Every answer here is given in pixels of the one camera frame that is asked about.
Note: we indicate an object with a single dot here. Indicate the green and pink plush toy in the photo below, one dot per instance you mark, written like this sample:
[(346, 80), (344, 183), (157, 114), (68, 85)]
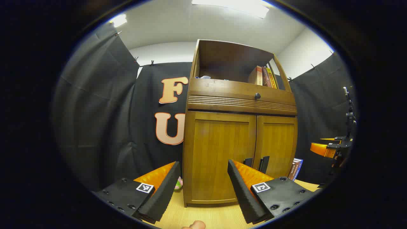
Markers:
[(179, 184)]

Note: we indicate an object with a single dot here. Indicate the tan book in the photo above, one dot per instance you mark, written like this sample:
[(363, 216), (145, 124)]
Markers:
[(256, 76)]

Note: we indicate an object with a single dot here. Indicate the dark brown standing book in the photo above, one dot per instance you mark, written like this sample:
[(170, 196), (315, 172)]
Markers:
[(290, 170)]

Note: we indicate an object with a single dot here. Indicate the wooden shoe cabinet door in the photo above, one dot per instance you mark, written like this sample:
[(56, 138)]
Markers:
[(210, 149), (276, 143)]

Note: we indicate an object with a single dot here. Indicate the blue standing book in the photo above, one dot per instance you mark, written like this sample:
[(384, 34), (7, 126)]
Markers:
[(298, 167)]

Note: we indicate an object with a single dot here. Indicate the yellow book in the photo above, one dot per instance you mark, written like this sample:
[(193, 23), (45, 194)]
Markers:
[(272, 79)]

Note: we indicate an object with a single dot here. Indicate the small pale blue object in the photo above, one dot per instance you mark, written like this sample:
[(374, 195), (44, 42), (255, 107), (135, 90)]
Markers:
[(205, 77)]

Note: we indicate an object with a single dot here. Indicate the wooden double-door shoe cabinet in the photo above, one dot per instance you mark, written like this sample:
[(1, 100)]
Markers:
[(241, 92)]

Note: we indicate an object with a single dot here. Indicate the black backdrop cloth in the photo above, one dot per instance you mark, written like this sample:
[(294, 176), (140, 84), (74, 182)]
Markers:
[(105, 127)]

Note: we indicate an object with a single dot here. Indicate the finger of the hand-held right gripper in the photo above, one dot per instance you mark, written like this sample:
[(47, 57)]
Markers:
[(319, 149), (327, 139)]

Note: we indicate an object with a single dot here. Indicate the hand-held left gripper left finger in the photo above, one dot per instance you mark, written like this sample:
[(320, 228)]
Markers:
[(165, 190)]

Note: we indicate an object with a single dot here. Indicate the dark red book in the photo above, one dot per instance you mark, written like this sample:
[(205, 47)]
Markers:
[(265, 78)]

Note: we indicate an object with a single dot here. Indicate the small ceiling light panel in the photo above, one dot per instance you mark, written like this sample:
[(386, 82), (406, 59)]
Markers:
[(119, 20)]

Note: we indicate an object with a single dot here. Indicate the black round drawer knob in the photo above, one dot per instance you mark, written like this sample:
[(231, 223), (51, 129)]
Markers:
[(257, 95)]

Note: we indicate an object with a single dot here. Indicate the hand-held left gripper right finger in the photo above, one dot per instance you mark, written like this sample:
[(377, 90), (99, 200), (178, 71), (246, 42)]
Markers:
[(241, 194)]

